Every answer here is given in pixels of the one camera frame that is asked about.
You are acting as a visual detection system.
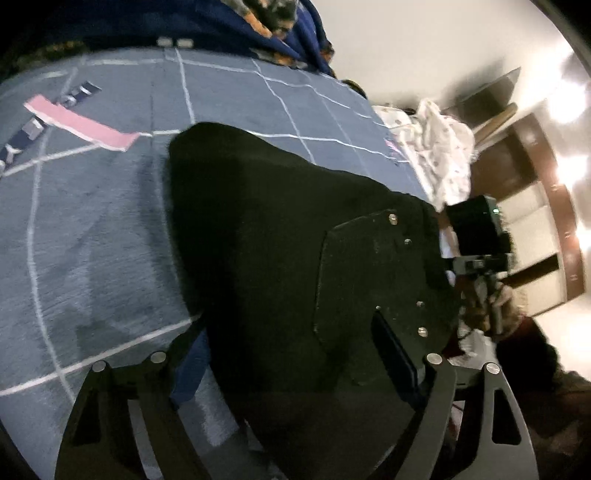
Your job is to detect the black pants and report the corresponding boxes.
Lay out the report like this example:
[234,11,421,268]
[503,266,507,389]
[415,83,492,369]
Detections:
[168,123,459,479]

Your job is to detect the person's right hand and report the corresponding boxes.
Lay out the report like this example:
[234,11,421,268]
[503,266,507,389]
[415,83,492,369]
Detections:
[457,276,525,342]

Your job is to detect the brown wooden wardrobe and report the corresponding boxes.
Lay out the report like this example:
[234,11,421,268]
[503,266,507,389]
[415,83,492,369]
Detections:
[472,114,585,316]

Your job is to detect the white patterned crumpled cloth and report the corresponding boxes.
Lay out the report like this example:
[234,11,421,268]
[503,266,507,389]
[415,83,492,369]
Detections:
[373,99,475,212]

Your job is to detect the blue grid bed sheet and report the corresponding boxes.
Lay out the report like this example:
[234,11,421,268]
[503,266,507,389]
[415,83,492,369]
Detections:
[1,49,424,479]

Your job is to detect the navy dog print blanket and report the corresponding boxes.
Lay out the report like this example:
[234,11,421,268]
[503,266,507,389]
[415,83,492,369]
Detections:
[1,1,335,79]

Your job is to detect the dark wall-mounted object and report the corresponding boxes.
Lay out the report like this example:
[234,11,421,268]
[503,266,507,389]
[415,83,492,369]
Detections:
[445,67,521,147]

